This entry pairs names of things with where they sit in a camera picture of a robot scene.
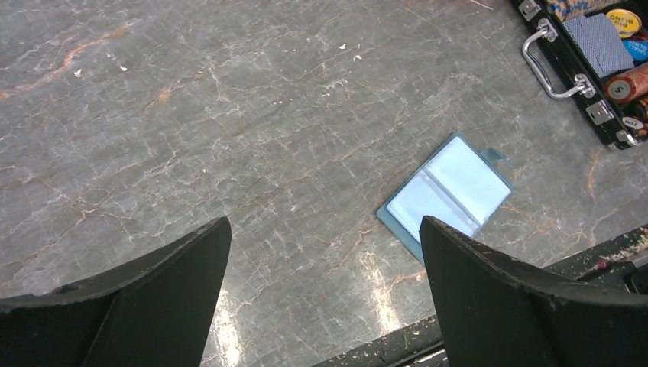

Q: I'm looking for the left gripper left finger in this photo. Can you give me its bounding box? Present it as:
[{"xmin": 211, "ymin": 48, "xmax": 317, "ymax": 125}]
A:
[{"xmin": 1, "ymin": 217, "xmax": 232, "ymax": 366}]

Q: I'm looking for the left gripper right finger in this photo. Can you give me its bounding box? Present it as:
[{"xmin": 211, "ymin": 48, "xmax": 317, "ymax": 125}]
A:
[{"xmin": 420, "ymin": 216, "xmax": 647, "ymax": 366}]

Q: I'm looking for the blue card holder wallet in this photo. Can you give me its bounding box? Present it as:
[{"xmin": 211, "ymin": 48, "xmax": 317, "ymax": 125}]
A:
[{"xmin": 376, "ymin": 132, "xmax": 514, "ymax": 265}]

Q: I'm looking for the blue playing card deck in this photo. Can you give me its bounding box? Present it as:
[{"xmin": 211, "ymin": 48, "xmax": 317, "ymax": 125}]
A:
[{"xmin": 563, "ymin": 14, "xmax": 634, "ymax": 78}]

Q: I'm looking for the orange brown chip row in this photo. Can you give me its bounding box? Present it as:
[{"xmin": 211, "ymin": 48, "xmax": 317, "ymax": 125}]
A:
[{"xmin": 623, "ymin": 96, "xmax": 647, "ymax": 141}]

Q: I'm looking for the orange green chip row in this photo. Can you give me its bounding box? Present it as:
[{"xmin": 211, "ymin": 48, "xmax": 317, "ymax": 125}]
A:
[{"xmin": 604, "ymin": 63, "xmax": 647, "ymax": 103}]

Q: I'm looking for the black poker chip case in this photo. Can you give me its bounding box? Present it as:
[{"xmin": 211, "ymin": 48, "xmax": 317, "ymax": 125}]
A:
[{"xmin": 511, "ymin": 1, "xmax": 647, "ymax": 150}]

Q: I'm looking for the blue dealer chip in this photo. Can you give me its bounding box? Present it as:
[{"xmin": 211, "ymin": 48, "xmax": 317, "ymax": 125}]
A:
[{"xmin": 623, "ymin": 38, "xmax": 648, "ymax": 63}]

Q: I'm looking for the yellow dealer chip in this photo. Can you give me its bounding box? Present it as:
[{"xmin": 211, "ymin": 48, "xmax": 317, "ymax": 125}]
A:
[{"xmin": 606, "ymin": 8, "xmax": 643, "ymax": 39}]

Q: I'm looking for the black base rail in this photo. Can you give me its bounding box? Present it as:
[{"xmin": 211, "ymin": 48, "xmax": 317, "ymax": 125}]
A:
[{"xmin": 326, "ymin": 217, "xmax": 647, "ymax": 366}]

